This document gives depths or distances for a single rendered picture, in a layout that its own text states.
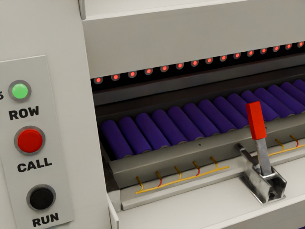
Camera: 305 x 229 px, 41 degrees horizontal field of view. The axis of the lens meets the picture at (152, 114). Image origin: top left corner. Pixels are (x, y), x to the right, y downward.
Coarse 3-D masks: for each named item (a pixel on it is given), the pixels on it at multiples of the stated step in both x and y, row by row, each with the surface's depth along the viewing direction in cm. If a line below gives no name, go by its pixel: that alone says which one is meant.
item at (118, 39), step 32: (96, 0) 30; (128, 0) 30; (160, 0) 30; (192, 0) 30; (224, 0) 31; (256, 0) 31; (288, 0) 33; (96, 32) 27; (128, 32) 28; (160, 32) 29; (192, 32) 31; (224, 32) 32; (256, 32) 33; (288, 32) 34; (96, 64) 29; (128, 64) 30; (160, 64) 31
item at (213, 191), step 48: (288, 48) 55; (96, 96) 46; (192, 96) 49; (240, 96) 52; (288, 96) 50; (144, 144) 42; (192, 144) 41; (240, 144) 42; (288, 144) 46; (144, 192) 39; (192, 192) 39; (240, 192) 39; (288, 192) 39
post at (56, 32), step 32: (0, 0) 24; (32, 0) 25; (64, 0) 26; (0, 32) 25; (32, 32) 26; (64, 32) 26; (64, 64) 27; (64, 96) 27; (64, 128) 28; (96, 128) 29; (0, 160) 27; (64, 160) 29; (96, 160) 29; (0, 192) 27; (96, 192) 30; (0, 224) 28; (64, 224) 30; (96, 224) 31
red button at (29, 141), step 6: (24, 132) 26; (30, 132) 26; (36, 132) 27; (18, 138) 26; (24, 138) 26; (30, 138) 27; (36, 138) 27; (18, 144) 26; (24, 144) 27; (30, 144) 27; (36, 144) 27; (24, 150) 27; (30, 150) 27; (36, 150) 27
